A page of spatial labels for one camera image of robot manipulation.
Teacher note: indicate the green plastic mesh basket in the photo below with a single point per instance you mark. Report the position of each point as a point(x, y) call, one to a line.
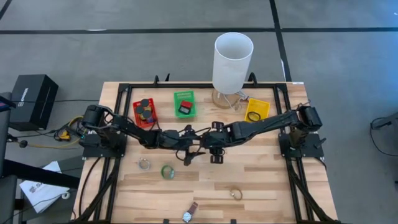
point(177, 99)

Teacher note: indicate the black aluminium table frame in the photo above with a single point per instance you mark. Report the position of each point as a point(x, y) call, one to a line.
point(202, 85)

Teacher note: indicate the black cart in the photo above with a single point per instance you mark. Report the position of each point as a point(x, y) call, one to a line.
point(6, 155)

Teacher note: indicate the large black-capped yellow sand hourglass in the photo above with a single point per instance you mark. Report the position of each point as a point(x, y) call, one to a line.
point(139, 109)

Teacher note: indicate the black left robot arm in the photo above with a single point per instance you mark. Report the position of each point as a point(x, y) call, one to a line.
point(130, 127)

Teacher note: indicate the yellow plastic mesh basket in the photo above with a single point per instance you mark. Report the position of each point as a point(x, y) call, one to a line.
point(262, 107)

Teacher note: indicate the white shade table lamp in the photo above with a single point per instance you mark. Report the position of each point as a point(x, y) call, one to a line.
point(231, 65)

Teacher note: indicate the black cardboard box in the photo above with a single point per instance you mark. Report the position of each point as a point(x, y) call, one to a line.
point(32, 99)

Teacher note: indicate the red plastic mesh basket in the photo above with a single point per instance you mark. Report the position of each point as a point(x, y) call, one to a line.
point(136, 116)

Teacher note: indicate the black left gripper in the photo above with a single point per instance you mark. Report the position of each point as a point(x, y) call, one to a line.
point(177, 140)

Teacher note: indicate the white printed paper sheet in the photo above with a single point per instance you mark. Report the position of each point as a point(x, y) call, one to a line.
point(42, 189)

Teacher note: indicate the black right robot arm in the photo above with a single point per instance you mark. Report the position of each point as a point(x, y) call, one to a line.
point(264, 123)

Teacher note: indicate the green round analog clock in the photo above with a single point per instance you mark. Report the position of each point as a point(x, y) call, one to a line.
point(168, 172)

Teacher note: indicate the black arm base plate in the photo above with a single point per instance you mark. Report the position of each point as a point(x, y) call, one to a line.
point(311, 151)
point(93, 152)

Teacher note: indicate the black table clamp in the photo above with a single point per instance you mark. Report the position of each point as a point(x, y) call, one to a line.
point(252, 77)
point(167, 77)
point(156, 79)

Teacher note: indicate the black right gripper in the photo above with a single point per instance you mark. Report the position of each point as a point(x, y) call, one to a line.
point(219, 138)

